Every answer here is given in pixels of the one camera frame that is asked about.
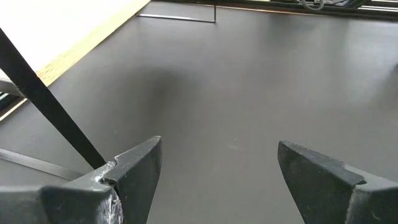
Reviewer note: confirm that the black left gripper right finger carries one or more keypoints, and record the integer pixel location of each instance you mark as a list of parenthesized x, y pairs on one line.
[(317, 186)]

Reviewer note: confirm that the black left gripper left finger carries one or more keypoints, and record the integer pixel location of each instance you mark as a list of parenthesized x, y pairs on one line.
[(136, 180)]

